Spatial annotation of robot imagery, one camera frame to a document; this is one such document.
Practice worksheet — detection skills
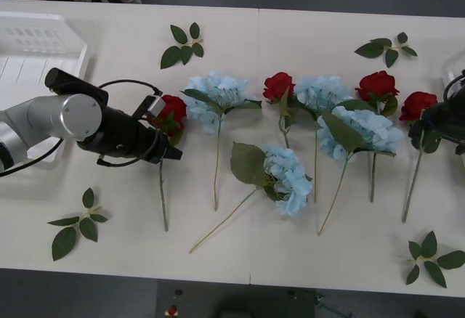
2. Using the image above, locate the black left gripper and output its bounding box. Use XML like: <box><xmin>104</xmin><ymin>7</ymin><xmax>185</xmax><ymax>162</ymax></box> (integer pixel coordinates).
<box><xmin>140</xmin><ymin>124</ymin><xmax>183</xmax><ymax>164</ymax></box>

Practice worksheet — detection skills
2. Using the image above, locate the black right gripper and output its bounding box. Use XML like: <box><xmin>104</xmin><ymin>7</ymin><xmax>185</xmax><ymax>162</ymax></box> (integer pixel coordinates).
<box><xmin>408</xmin><ymin>101</ymin><xmax>456</xmax><ymax>142</ymax></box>

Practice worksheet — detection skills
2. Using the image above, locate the red rose with green stem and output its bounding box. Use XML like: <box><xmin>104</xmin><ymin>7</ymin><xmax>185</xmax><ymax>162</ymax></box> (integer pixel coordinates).
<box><xmin>398</xmin><ymin>91</ymin><xmax>442</xmax><ymax>224</ymax></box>
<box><xmin>262</xmin><ymin>71</ymin><xmax>297</xmax><ymax>149</ymax></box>
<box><xmin>151</xmin><ymin>94</ymin><xmax>188</xmax><ymax>232</ymax></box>
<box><xmin>355</xmin><ymin>70</ymin><xmax>400</xmax><ymax>203</ymax></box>

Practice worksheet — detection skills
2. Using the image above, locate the pale blue flower with stem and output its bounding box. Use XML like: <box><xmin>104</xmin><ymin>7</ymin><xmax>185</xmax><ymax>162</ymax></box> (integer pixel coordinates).
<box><xmin>189</xmin><ymin>141</ymin><xmax>314</xmax><ymax>254</ymax></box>
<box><xmin>316</xmin><ymin>105</ymin><xmax>405</xmax><ymax>237</ymax></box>
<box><xmin>180</xmin><ymin>70</ymin><xmax>263</xmax><ymax>211</ymax></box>
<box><xmin>286</xmin><ymin>74</ymin><xmax>355</xmax><ymax>204</ymax></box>

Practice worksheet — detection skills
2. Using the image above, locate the shallow white plastic box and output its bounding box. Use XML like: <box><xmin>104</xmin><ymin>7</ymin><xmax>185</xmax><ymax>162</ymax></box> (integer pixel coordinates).
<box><xmin>0</xmin><ymin>11</ymin><xmax>92</xmax><ymax>171</ymax></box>
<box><xmin>441</xmin><ymin>51</ymin><xmax>465</xmax><ymax>91</ymax></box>

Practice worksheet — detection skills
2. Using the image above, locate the loose green leaf twig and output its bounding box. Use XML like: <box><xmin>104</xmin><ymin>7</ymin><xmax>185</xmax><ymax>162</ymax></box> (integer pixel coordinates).
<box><xmin>46</xmin><ymin>187</ymin><xmax>109</xmax><ymax>262</ymax></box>
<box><xmin>405</xmin><ymin>230</ymin><xmax>465</xmax><ymax>289</ymax></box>
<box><xmin>160</xmin><ymin>22</ymin><xmax>205</xmax><ymax>70</ymax></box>
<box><xmin>354</xmin><ymin>31</ymin><xmax>419</xmax><ymax>69</ymax></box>

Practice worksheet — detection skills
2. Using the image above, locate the dark robot torso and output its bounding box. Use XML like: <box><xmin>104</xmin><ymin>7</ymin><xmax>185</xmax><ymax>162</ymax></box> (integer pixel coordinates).
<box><xmin>155</xmin><ymin>281</ymin><xmax>328</xmax><ymax>318</ymax></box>

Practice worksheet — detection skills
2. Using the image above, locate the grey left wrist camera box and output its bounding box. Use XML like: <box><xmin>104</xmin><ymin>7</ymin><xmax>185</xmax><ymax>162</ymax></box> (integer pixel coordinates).
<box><xmin>132</xmin><ymin>94</ymin><xmax>165</xmax><ymax>120</ymax></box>

